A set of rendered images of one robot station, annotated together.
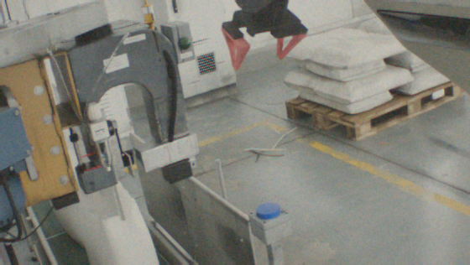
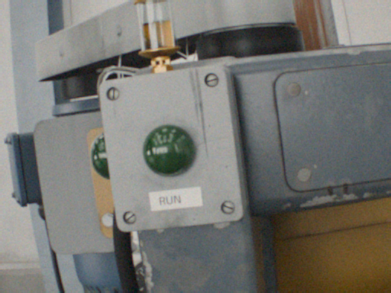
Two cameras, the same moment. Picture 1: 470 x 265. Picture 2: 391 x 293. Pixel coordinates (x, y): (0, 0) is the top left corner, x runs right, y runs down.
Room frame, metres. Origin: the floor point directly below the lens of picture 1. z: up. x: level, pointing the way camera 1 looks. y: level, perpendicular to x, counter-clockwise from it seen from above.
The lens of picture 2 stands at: (1.61, -0.32, 1.31)
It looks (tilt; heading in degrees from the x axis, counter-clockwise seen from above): 3 degrees down; 123
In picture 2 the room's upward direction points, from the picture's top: 7 degrees counter-clockwise
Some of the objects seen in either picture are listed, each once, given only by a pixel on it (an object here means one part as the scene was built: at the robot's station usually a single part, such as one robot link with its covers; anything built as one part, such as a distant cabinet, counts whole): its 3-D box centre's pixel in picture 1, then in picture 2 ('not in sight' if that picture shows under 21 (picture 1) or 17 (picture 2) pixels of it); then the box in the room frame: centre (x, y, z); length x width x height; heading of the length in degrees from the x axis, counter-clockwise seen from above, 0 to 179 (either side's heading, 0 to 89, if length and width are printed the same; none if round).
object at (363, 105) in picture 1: (343, 93); not in sight; (4.00, -0.87, 0.20); 0.66 x 0.44 x 0.12; 25
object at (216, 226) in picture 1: (187, 215); not in sight; (1.88, 0.22, 0.54); 1.05 x 0.02 x 0.41; 25
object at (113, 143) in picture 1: (112, 152); not in sight; (1.23, 0.28, 1.08); 0.03 x 0.01 x 0.13; 115
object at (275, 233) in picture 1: (269, 223); not in sight; (1.24, -0.06, 0.81); 0.08 x 0.08 x 0.06; 25
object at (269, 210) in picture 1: (268, 212); not in sight; (1.24, -0.06, 0.84); 0.06 x 0.06 x 0.02
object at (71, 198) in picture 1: (65, 199); not in sight; (1.16, 0.40, 1.01); 0.06 x 0.04 x 0.02; 115
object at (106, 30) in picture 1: (93, 32); (251, 47); (1.28, 0.27, 1.35); 0.09 x 0.09 x 0.03
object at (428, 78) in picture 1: (421, 75); not in sight; (4.12, -1.55, 0.20); 0.67 x 0.43 x 0.15; 115
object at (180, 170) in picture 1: (181, 166); not in sight; (1.29, 0.14, 0.98); 0.09 x 0.05 x 0.05; 115
